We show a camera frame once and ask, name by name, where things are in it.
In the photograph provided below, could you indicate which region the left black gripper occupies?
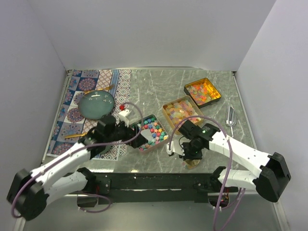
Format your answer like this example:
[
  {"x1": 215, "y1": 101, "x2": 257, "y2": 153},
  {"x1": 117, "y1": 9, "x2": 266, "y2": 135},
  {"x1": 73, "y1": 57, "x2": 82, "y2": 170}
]
[{"x1": 104, "y1": 118, "x2": 148, "y2": 148}]

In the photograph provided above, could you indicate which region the round gold tin lid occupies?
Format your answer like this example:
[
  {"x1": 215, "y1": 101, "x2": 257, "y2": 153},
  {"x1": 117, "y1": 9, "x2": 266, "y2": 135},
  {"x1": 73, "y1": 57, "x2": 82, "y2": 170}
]
[{"x1": 183, "y1": 159, "x2": 200, "y2": 169}]

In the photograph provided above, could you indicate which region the silver metal scoop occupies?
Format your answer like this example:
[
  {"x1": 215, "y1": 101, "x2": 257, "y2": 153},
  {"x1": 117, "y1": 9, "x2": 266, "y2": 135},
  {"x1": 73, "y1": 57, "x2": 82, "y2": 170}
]
[{"x1": 226, "y1": 106, "x2": 236, "y2": 137}]

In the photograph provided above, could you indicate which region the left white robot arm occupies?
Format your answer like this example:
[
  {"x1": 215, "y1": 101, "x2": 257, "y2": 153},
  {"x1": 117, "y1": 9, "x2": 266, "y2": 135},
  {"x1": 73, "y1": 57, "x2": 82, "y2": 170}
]
[{"x1": 7, "y1": 115, "x2": 147, "y2": 221}]

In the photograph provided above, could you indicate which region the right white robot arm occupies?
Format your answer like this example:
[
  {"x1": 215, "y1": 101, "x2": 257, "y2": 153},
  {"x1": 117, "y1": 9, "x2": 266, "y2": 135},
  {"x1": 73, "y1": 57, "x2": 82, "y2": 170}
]
[{"x1": 179, "y1": 120, "x2": 291, "y2": 202}]

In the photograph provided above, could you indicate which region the pink tin of star candies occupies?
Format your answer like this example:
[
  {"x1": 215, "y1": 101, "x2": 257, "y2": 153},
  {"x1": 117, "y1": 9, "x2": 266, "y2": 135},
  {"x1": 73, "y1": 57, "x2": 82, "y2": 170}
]
[{"x1": 138, "y1": 114, "x2": 169, "y2": 154}]

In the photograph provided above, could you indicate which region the gold tin of pastel candies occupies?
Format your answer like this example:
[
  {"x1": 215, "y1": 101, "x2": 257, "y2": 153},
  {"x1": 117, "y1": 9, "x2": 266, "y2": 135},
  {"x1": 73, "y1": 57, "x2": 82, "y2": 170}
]
[{"x1": 163, "y1": 96, "x2": 203, "y2": 129}]

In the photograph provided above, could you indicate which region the gold tin of neon candies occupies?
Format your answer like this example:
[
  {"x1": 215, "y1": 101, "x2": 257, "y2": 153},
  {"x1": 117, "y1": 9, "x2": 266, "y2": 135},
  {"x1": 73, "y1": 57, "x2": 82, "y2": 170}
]
[{"x1": 184, "y1": 78, "x2": 221, "y2": 109}]

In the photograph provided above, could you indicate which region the black base bar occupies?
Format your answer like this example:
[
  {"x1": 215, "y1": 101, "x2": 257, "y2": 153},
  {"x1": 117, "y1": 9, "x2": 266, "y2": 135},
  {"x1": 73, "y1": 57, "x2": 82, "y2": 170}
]
[{"x1": 77, "y1": 172, "x2": 239, "y2": 209}]

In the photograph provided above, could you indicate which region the gold spoon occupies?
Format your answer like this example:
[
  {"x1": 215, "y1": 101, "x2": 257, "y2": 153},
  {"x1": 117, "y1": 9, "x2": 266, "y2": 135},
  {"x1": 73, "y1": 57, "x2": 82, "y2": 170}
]
[{"x1": 64, "y1": 132, "x2": 87, "y2": 139}]

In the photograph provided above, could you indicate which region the teal ceramic plate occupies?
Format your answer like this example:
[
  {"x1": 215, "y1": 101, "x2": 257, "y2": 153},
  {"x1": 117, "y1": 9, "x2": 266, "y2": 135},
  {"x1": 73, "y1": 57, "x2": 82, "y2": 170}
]
[{"x1": 78, "y1": 90, "x2": 115, "y2": 120}]

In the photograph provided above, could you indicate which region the gold fork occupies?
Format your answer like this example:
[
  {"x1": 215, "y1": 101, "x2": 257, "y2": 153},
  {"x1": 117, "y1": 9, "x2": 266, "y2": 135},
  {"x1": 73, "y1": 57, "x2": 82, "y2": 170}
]
[{"x1": 84, "y1": 84, "x2": 114, "y2": 94}]

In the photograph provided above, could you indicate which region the patterned placemat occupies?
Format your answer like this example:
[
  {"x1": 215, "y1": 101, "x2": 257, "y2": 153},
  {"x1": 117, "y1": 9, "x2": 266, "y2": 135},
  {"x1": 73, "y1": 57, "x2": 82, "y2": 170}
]
[{"x1": 46, "y1": 69, "x2": 131, "y2": 157}]

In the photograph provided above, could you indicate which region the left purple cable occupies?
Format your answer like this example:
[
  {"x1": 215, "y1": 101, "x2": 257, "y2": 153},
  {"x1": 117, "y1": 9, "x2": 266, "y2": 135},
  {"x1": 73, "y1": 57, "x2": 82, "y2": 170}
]
[{"x1": 11, "y1": 102, "x2": 145, "y2": 218}]

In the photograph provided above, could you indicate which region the purple cable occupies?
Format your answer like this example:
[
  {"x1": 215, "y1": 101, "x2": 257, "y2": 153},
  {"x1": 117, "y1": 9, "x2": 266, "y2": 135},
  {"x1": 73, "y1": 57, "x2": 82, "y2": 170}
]
[
  {"x1": 11, "y1": 102, "x2": 145, "y2": 218},
  {"x1": 167, "y1": 115, "x2": 246, "y2": 231}
]

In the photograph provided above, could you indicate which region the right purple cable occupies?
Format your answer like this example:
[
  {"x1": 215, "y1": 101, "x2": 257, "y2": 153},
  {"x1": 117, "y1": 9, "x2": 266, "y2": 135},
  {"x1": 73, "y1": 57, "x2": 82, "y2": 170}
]
[{"x1": 167, "y1": 115, "x2": 246, "y2": 231}]

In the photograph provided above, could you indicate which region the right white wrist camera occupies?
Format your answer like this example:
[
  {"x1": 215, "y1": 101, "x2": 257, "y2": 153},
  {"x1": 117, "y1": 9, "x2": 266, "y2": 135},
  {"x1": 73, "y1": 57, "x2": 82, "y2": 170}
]
[{"x1": 166, "y1": 141, "x2": 185, "y2": 156}]

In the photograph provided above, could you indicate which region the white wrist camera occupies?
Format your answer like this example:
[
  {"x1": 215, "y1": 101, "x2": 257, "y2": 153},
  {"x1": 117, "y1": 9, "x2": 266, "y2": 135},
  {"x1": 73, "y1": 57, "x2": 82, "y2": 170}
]
[
  {"x1": 118, "y1": 104, "x2": 130, "y2": 127},
  {"x1": 166, "y1": 141, "x2": 185, "y2": 156}
]

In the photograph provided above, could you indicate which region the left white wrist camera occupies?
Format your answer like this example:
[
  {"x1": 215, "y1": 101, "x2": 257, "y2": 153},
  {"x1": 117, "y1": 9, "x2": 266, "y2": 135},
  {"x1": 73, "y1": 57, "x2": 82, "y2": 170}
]
[{"x1": 118, "y1": 104, "x2": 130, "y2": 127}]

